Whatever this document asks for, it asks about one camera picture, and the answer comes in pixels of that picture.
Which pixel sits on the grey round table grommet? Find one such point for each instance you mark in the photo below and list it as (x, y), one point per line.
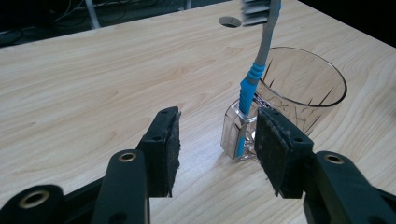
(230, 22)

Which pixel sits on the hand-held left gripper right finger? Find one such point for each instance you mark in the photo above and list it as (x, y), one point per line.
(280, 149)

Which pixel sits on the blue toothbrush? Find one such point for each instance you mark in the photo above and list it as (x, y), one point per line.
(247, 93)

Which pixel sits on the white desk frame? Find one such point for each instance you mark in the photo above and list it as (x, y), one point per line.
(92, 14)

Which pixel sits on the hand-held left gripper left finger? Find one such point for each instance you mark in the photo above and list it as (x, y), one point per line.
(162, 155)

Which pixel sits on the clear glass mug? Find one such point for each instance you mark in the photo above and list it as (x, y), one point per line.
(299, 90)

